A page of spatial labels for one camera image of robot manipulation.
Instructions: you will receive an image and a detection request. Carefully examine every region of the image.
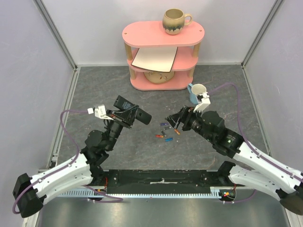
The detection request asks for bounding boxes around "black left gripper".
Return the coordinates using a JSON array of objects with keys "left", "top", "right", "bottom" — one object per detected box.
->
[{"left": 105, "top": 105, "right": 140, "bottom": 151}]

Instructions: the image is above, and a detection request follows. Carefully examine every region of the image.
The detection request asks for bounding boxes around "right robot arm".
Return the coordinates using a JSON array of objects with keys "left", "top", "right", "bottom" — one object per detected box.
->
[{"left": 165, "top": 106, "right": 303, "bottom": 215}]

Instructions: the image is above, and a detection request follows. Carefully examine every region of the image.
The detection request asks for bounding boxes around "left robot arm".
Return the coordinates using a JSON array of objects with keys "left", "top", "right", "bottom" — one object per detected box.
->
[{"left": 12, "top": 105, "right": 140, "bottom": 218}]

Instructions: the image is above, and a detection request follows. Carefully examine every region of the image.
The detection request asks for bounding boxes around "light blue mug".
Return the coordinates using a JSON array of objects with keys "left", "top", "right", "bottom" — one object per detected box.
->
[{"left": 187, "top": 83, "right": 207, "bottom": 105}]

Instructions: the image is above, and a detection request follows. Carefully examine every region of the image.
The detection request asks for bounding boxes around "beige bird-painted bowl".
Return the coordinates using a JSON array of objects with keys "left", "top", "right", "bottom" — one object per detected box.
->
[{"left": 143, "top": 71, "right": 175, "bottom": 84}]

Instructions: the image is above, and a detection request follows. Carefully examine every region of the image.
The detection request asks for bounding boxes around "white square plate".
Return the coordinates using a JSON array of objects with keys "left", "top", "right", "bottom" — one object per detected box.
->
[{"left": 131, "top": 46, "right": 178, "bottom": 72}]

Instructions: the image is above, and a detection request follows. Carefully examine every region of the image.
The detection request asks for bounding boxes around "pink three-tier shelf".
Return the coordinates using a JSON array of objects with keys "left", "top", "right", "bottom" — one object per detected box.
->
[{"left": 122, "top": 21, "right": 205, "bottom": 91}]

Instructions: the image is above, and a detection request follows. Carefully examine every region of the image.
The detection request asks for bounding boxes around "beige ceramic mug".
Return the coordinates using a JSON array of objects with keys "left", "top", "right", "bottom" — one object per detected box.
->
[{"left": 162, "top": 9, "right": 193, "bottom": 35}]

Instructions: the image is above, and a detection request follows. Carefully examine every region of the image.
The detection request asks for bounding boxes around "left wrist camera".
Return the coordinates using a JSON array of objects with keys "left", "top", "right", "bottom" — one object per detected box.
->
[{"left": 87, "top": 105, "right": 107, "bottom": 119}]

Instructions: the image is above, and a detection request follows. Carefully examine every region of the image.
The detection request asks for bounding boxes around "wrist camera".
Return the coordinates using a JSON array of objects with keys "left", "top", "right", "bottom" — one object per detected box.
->
[
  {"left": 194, "top": 92, "right": 211, "bottom": 113},
  {"left": 87, "top": 105, "right": 107, "bottom": 119}
]

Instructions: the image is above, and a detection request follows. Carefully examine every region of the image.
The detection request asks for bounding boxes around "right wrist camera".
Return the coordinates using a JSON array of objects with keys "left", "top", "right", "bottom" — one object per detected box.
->
[{"left": 194, "top": 92, "right": 211, "bottom": 113}]

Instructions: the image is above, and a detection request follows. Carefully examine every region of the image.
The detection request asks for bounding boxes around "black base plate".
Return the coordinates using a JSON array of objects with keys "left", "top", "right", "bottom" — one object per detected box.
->
[{"left": 90, "top": 169, "right": 234, "bottom": 193}]

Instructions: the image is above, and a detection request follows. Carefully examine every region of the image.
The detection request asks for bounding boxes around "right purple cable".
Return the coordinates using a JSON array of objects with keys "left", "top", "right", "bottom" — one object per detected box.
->
[{"left": 208, "top": 82, "right": 303, "bottom": 204}]

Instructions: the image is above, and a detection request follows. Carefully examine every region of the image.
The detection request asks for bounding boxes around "purple cable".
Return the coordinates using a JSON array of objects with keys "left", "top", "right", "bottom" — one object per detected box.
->
[
  {"left": 12, "top": 109, "right": 124, "bottom": 215},
  {"left": 208, "top": 82, "right": 303, "bottom": 204}
]

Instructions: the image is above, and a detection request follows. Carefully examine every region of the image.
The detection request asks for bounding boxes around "white cable duct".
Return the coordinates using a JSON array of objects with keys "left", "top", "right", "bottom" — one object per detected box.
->
[{"left": 58, "top": 187, "right": 230, "bottom": 200}]

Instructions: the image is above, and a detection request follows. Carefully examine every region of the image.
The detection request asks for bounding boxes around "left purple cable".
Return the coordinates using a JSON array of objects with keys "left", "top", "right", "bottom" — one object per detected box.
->
[{"left": 12, "top": 109, "right": 124, "bottom": 215}]

